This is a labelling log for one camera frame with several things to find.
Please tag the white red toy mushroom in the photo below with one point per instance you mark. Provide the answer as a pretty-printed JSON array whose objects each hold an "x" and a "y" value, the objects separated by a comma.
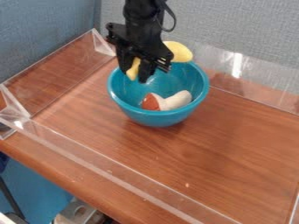
[{"x": 156, "y": 102}]

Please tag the yellow toy banana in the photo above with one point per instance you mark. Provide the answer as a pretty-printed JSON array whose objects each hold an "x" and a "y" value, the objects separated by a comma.
[{"x": 182, "y": 55}]

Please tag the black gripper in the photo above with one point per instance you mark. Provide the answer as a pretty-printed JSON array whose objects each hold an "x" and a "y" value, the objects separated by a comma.
[{"x": 138, "y": 37}]

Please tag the grey metal bracket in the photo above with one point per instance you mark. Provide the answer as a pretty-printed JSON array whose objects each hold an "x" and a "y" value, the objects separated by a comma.
[{"x": 79, "y": 213}]

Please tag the clear acrylic barrier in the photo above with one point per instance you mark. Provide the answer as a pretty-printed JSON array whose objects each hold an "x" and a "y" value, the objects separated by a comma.
[{"x": 224, "y": 168}]

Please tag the blue bowl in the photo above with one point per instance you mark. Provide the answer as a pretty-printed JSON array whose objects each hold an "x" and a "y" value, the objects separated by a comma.
[{"x": 129, "y": 92}]

